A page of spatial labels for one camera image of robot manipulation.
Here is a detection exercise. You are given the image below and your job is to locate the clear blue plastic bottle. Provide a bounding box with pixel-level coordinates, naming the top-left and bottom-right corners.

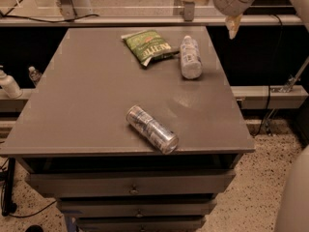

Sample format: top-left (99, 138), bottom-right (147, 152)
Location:
top-left (180, 36), bottom-right (202, 79)

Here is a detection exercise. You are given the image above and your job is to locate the green jalapeno chip bag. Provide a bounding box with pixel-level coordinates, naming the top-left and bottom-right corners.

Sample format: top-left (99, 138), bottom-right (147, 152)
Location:
top-left (122, 30), bottom-right (180, 68)

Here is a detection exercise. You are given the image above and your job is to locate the small clear water bottle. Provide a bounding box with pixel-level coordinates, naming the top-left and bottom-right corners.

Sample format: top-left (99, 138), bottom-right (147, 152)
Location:
top-left (28, 66), bottom-right (42, 86)

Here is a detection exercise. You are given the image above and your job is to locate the white spray bottle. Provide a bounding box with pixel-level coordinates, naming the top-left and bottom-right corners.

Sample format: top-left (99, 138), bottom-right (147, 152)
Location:
top-left (0, 66), bottom-right (22, 99)

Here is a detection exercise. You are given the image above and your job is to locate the silver energy drink can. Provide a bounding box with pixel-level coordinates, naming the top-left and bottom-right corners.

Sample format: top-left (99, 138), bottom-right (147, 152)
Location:
top-left (126, 105), bottom-right (179, 155)

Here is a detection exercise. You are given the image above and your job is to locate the grey drawer cabinet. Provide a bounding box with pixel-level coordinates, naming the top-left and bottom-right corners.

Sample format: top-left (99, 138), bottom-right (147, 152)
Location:
top-left (1, 27), bottom-right (254, 232)

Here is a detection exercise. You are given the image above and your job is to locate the black stand leg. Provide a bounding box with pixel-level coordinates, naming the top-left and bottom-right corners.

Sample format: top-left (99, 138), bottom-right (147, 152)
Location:
top-left (1, 158), bottom-right (16, 217)

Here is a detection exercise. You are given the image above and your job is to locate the metal rail frame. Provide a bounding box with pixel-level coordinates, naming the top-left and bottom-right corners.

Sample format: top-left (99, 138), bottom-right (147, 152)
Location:
top-left (1, 0), bottom-right (309, 26)

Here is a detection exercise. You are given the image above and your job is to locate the black cable on rail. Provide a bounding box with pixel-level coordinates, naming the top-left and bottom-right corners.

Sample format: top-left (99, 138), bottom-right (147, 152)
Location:
top-left (0, 8), bottom-right (100, 24)

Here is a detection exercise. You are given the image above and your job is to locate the black floor cable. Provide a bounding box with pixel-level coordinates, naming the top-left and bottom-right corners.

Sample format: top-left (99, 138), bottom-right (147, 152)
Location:
top-left (0, 138), bottom-right (58, 218)

